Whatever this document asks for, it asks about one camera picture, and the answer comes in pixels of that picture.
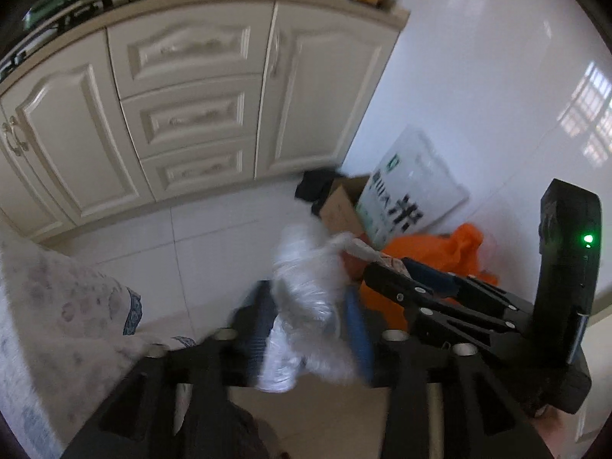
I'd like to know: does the white printed rice bag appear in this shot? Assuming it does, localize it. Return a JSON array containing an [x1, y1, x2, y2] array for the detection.
[[356, 124, 472, 250]]

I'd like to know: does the medium cream cabinet drawer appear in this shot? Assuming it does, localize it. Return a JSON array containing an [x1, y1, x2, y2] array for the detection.
[[119, 75, 265, 161]]

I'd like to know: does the person's right hand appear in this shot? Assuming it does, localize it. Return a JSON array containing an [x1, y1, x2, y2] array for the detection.
[[528, 404, 581, 459]]

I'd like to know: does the small cream cabinet drawer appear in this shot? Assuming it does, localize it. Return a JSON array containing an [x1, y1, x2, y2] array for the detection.
[[140, 138, 259, 202]]

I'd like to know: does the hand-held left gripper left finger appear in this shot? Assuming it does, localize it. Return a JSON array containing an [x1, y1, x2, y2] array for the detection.
[[60, 280, 278, 459]]

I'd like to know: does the narrow cream cabinet door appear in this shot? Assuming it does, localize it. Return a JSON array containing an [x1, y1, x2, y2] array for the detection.
[[255, 2, 401, 181]]

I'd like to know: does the brown cardboard box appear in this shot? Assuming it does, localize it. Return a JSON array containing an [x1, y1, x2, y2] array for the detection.
[[317, 174, 372, 246]]

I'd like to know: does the black cloth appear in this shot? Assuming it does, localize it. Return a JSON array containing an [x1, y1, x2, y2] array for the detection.
[[293, 168, 343, 216]]

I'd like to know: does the wide cream cabinet door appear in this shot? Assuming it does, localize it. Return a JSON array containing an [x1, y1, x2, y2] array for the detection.
[[0, 28, 157, 229]]

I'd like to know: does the black gas stove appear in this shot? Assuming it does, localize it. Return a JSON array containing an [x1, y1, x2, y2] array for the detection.
[[0, 33, 54, 83]]

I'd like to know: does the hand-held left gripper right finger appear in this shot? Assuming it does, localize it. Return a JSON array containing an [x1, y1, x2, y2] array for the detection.
[[342, 288, 555, 459]]

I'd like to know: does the orange plastic bag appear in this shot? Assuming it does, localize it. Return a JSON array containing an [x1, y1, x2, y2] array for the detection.
[[344, 222, 501, 332]]

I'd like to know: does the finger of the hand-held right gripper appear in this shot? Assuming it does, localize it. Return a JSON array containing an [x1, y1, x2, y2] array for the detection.
[[400, 257, 532, 322], [362, 262, 527, 351]]

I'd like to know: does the floral printed tablecloth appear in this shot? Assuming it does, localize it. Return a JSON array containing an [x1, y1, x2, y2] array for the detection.
[[0, 228, 198, 459]]

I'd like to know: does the large cream cabinet drawer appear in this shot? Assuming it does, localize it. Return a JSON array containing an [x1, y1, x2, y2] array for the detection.
[[107, 2, 277, 97]]

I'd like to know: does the clear plastic bag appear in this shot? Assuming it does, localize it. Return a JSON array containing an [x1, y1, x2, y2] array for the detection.
[[256, 222, 379, 394]]

